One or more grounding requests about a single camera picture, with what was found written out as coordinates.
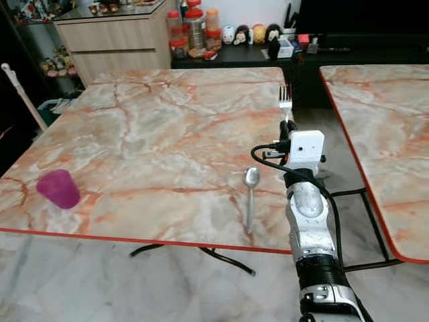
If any white round figurine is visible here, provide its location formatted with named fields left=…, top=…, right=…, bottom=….
left=222, top=25, right=236, bottom=46

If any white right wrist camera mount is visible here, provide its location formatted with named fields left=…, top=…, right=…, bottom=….
left=288, top=129, right=325, bottom=169

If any silver metal fork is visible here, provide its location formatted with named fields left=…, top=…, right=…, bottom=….
left=278, top=84, right=294, bottom=125

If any large red lid jar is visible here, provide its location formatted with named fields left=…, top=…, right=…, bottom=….
left=186, top=7, right=208, bottom=58

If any black television screen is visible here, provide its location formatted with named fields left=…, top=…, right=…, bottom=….
left=296, top=0, right=429, bottom=49

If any wooden broom handle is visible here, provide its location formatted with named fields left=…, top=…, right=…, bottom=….
left=1, top=63, right=50, bottom=132

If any black haired round figurine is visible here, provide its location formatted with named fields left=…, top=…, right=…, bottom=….
left=235, top=24, right=252, bottom=46

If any silver metal spoon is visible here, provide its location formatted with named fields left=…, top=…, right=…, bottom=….
left=243, top=166, right=261, bottom=235

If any small red lid jar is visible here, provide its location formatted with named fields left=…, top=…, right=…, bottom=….
left=167, top=9, right=188, bottom=60

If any yellow round figurine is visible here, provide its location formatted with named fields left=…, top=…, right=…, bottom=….
left=251, top=23, right=267, bottom=44

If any black metal side table frame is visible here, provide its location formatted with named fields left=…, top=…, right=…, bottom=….
left=330, top=188, right=405, bottom=273

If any black and cream figurine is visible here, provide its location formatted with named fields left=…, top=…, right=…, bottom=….
left=265, top=23, right=282, bottom=44

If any black shelf with toys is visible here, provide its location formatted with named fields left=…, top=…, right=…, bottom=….
left=7, top=10, right=81, bottom=80

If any light wooden cabinet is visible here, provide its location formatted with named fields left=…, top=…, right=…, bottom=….
left=53, top=0, right=173, bottom=87

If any purple plastic cup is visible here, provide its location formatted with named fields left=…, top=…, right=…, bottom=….
left=36, top=168, right=82, bottom=210

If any orange lid snack jar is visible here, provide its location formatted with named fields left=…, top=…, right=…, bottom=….
left=205, top=7, right=221, bottom=52

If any black small bottle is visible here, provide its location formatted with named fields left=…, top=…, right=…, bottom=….
left=267, top=39, right=282, bottom=60

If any white and blue box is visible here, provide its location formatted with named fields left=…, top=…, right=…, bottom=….
left=279, top=36, right=296, bottom=58

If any green laundry basket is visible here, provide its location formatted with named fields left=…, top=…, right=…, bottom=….
left=38, top=97, right=79, bottom=128

